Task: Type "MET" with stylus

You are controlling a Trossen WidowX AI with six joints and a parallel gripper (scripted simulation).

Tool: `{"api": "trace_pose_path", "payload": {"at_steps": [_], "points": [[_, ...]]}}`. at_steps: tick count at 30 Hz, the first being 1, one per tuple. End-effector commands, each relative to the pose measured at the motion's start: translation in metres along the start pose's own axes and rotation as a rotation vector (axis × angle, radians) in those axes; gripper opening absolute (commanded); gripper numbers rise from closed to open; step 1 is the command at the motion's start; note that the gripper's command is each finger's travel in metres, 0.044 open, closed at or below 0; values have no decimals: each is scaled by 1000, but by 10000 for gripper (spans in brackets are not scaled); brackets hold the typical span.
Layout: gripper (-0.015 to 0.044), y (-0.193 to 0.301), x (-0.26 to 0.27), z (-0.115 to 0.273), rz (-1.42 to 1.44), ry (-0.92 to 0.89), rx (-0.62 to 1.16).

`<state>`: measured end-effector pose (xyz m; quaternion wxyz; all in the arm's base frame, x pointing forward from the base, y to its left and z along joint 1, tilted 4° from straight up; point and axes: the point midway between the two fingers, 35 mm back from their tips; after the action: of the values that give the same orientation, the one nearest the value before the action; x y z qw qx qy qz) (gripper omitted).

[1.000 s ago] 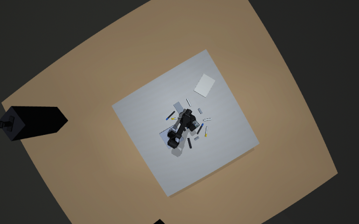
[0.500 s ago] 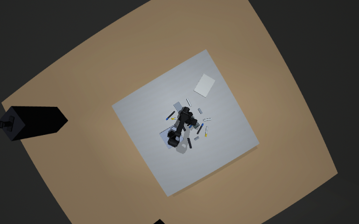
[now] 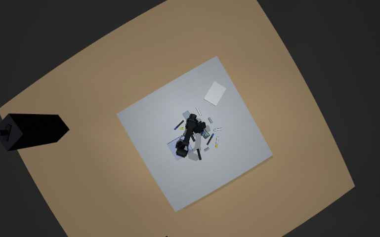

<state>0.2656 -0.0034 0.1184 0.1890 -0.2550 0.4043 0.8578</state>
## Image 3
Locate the keyboard with white letter keys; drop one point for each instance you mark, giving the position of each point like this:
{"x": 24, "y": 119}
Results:
{"x": 205, "y": 134}

